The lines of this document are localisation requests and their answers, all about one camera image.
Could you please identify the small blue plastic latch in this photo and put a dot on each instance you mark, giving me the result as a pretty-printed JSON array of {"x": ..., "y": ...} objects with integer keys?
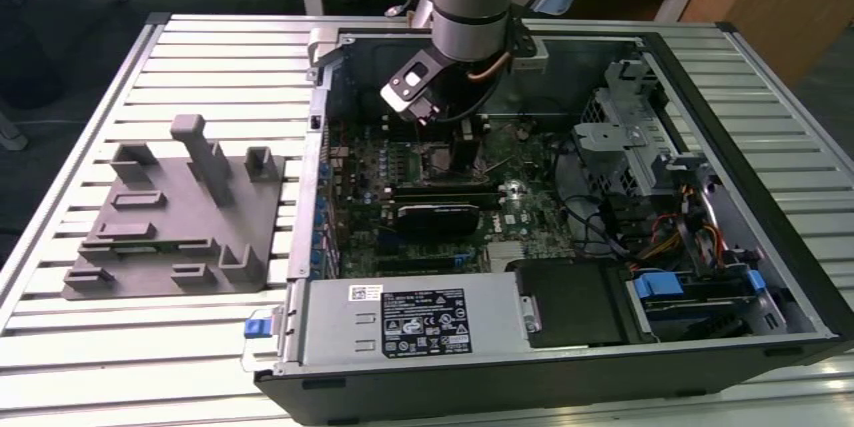
[{"x": 755, "y": 281}]

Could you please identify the silver metal drive cage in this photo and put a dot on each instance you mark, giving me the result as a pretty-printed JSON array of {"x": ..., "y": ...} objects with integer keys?
[{"x": 613, "y": 137}]

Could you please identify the black expansion slot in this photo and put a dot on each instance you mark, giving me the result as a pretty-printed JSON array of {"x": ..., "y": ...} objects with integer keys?
[{"x": 413, "y": 264}]

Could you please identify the white chair base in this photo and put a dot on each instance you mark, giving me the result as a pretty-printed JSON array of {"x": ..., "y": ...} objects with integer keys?
[{"x": 9, "y": 134}]

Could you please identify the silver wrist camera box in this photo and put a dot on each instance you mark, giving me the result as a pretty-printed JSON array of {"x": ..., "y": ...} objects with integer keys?
[{"x": 409, "y": 84}]

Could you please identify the silver power supply unit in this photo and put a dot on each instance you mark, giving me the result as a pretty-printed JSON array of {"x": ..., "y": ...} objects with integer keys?
[{"x": 333, "y": 317}]

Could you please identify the small black graphics card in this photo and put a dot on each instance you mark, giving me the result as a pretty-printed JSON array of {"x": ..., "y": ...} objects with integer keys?
[{"x": 436, "y": 219}]

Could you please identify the blue disk carrier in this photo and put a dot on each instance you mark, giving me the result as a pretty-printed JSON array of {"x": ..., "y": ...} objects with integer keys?
[{"x": 656, "y": 287}]

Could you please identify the black plastic shroud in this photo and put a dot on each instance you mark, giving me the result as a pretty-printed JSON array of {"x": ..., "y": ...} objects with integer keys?
[{"x": 573, "y": 297}]

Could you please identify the small silver heatsink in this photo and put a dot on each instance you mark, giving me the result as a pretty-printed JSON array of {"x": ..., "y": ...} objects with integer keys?
[{"x": 507, "y": 254}]

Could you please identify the green motherboard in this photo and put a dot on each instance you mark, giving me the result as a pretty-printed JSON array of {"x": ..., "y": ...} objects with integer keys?
[{"x": 540, "y": 242}]

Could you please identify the black PC case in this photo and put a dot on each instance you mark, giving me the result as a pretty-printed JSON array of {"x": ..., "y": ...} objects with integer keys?
[{"x": 467, "y": 397}]

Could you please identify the CPU socket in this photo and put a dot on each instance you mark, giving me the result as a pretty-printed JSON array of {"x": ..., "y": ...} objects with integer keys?
[{"x": 436, "y": 162}]

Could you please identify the grey parts rack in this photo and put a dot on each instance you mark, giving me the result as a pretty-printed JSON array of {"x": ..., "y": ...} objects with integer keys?
[{"x": 186, "y": 247}]

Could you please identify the black RAM slot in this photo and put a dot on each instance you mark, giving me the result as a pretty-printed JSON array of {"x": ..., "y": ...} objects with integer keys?
[
  {"x": 403, "y": 137},
  {"x": 447, "y": 198},
  {"x": 447, "y": 202},
  {"x": 403, "y": 130},
  {"x": 399, "y": 118},
  {"x": 447, "y": 189},
  {"x": 447, "y": 193},
  {"x": 403, "y": 124}
]

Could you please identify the blue power supply latch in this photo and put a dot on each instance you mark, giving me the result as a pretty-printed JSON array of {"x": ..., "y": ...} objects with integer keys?
[{"x": 256, "y": 328}]

